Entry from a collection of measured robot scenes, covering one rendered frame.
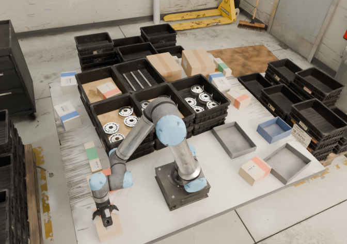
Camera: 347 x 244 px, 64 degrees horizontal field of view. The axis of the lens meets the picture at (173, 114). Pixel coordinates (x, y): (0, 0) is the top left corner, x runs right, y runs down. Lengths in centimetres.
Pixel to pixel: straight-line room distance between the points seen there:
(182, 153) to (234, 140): 87
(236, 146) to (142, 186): 72
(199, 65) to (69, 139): 122
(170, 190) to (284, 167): 81
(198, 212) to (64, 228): 121
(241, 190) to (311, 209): 111
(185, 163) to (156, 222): 47
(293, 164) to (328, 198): 96
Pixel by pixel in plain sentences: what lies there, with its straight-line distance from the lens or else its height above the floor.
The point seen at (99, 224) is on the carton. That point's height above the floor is 77.
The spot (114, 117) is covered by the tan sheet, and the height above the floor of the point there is 83.
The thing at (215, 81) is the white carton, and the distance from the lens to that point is 241.
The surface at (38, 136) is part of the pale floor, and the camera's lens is 317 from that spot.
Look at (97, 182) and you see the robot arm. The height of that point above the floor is 111.
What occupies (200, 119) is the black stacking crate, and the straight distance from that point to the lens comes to 192.
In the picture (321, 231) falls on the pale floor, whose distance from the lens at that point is 273.
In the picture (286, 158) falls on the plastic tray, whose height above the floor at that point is 70.
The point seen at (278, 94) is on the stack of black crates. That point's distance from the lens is 316.
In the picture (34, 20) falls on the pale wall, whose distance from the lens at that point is 496.
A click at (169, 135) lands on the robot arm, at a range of 108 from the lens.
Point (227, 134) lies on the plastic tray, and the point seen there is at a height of 70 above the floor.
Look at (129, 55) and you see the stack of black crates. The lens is 327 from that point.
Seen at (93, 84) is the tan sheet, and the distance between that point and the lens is 228.
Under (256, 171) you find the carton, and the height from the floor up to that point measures 77.
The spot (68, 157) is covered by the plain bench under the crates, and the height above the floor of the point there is 70.
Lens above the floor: 217
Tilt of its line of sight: 43 degrees down
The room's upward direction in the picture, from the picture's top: 4 degrees clockwise
